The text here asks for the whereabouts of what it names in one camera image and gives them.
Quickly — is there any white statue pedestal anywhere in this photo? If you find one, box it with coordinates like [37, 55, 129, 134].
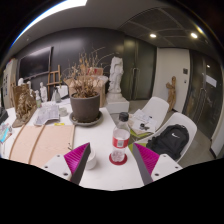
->
[104, 91, 130, 115]

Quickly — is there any dried plant in grey pot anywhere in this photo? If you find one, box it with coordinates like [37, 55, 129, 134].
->
[64, 48, 108, 124]

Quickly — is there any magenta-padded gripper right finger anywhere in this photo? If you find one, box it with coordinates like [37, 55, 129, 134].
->
[131, 142, 183, 186]

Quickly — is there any white ceramic cup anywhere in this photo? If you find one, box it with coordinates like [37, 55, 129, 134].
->
[84, 146, 98, 171]

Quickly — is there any clear red-labelled plastic bottle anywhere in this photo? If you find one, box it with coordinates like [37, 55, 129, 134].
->
[108, 111, 132, 164]

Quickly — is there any beige wooden drawing board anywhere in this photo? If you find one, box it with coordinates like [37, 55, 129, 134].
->
[8, 123, 76, 169]

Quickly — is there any small white round container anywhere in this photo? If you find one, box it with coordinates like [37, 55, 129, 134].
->
[58, 106, 69, 118]

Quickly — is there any grey plant pot saucer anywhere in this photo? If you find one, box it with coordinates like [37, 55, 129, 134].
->
[68, 110, 104, 128]

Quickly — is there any white papers pile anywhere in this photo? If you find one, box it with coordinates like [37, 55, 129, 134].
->
[128, 109, 158, 135]

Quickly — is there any white plastic chair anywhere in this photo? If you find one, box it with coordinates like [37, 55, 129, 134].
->
[129, 96, 170, 138]
[133, 112, 198, 160]

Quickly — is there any folded newspaper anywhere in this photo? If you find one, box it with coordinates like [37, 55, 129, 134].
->
[33, 103, 61, 127]

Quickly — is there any black wall screen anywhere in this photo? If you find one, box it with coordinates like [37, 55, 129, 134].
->
[18, 45, 54, 81]

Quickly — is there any white cabinet with pictures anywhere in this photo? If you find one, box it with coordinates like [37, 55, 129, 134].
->
[1, 59, 19, 109]

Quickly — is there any wooden easel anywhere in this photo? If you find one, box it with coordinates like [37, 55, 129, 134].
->
[46, 64, 63, 101]

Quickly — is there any brown wooden figure sculpture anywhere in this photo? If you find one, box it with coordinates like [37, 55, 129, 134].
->
[165, 75, 178, 113]

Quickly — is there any black backpack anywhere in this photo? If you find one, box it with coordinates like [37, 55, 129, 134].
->
[145, 123, 190, 161]

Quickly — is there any black flat device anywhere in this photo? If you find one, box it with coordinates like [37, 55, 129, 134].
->
[0, 106, 9, 125]

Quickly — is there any long white ceiling light panel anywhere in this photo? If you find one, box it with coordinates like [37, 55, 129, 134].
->
[9, 0, 88, 48]

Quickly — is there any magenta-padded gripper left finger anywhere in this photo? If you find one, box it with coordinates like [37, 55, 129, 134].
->
[41, 142, 92, 185]

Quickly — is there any golden brown sculpture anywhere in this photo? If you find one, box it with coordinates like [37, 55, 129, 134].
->
[11, 83, 38, 129]

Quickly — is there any tall white plaster statue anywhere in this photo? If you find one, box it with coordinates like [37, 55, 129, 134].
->
[108, 55, 125, 94]

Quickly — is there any small white figure statuette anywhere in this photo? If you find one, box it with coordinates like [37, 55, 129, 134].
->
[39, 81, 49, 103]

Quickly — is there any blue plastic packet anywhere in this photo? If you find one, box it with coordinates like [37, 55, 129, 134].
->
[0, 122, 14, 144]

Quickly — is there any green seat cushion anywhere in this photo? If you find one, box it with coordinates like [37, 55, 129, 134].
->
[128, 142, 148, 154]
[129, 128, 148, 139]

